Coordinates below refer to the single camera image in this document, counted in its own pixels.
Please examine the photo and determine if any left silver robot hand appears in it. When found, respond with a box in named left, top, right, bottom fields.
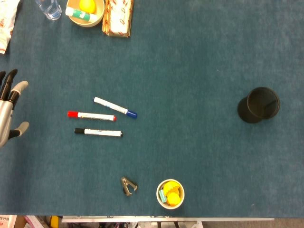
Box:
left=0, top=68, right=29, bottom=149

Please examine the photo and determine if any red capped whiteboard marker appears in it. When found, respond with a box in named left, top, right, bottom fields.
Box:
left=67, top=111, right=117, bottom=122

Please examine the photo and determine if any black capped whiteboard marker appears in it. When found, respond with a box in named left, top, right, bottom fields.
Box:
left=74, top=128, right=124, bottom=138

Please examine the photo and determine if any blue capped whiteboard marker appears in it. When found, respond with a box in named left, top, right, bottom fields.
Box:
left=93, top=96, right=138, bottom=119

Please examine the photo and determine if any black pen cup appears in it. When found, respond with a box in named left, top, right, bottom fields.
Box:
left=237, top=86, right=281, bottom=124

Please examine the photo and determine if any white crumpled snack bag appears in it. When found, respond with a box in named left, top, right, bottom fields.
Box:
left=0, top=0, right=21, bottom=55

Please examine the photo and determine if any white printed box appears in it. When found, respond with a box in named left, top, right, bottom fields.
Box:
left=0, top=215, right=17, bottom=228

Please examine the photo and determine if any clear plastic water bottle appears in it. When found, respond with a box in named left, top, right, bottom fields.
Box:
left=35, top=0, right=63, bottom=21

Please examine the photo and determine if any beige round bowl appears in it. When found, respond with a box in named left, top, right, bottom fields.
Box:
left=66, top=0, right=105, bottom=28

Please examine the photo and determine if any green white glue stick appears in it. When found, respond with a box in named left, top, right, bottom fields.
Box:
left=65, top=6, right=97, bottom=22

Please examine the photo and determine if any yellow lemon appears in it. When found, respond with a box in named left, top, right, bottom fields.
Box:
left=78, top=0, right=97, bottom=14

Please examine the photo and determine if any black metal staple remover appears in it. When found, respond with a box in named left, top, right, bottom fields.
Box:
left=120, top=176, right=138, bottom=197

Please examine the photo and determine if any red white snack package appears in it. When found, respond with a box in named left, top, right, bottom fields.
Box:
left=102, top=0, right=134, bottom=38

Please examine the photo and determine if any blue felt table cover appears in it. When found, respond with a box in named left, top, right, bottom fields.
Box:
left=0, top=0, right=304, bottom=218

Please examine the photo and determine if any small beige paper cup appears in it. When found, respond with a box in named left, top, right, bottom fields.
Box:
left=156, top=179, right=185, bottom=210

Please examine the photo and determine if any yellow cracked eggshell toy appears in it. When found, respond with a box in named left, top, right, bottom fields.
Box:
left=162, top=180, right=182, bottom=194

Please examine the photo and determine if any yellow round toy ball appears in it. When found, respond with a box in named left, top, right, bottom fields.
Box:
left=166, top=191, right=181, bottom=206

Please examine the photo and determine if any aluminium table edge bar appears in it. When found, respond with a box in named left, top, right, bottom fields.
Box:
left=61, top=215, right=275, bottom=223

